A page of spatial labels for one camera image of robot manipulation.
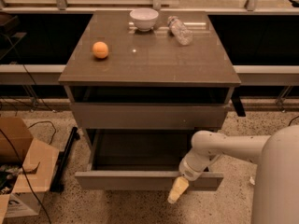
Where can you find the grey top drawer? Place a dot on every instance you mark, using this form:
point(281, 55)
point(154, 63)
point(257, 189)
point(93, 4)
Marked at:
point(149, 117)

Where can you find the clear glass on floor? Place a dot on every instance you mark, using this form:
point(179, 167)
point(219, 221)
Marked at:
point(251, 181)

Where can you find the grey drawer cabinet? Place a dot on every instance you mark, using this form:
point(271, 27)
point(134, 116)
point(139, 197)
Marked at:
point(149, 68)

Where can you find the white gripper base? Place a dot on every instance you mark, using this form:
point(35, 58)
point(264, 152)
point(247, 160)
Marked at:
point(189, 169)

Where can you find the grey drawer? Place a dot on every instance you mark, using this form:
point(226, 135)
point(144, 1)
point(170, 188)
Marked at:
point(135, 159)
point(149, 117)

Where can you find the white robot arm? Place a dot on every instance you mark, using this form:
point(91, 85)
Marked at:
point(276, 190)

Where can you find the black metal bar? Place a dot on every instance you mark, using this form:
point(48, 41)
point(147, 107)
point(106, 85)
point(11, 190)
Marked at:
point(57, 184)

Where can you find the open cardboard box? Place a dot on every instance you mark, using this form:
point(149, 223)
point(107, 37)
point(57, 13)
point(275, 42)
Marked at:
point(32, 160)

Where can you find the clear plastic bottle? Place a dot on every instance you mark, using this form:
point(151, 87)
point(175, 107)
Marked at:
point(179, 30)

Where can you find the white ceramic bowl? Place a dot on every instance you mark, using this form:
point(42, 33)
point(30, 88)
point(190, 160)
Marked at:
point(144, 18)

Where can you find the black table leg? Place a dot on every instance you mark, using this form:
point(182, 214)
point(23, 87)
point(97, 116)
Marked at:
point(239, 108)

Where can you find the orange ball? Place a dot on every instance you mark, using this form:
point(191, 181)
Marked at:
point(100, 50)

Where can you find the dark object on shelf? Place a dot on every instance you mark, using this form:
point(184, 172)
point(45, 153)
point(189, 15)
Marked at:
point(8, 23)

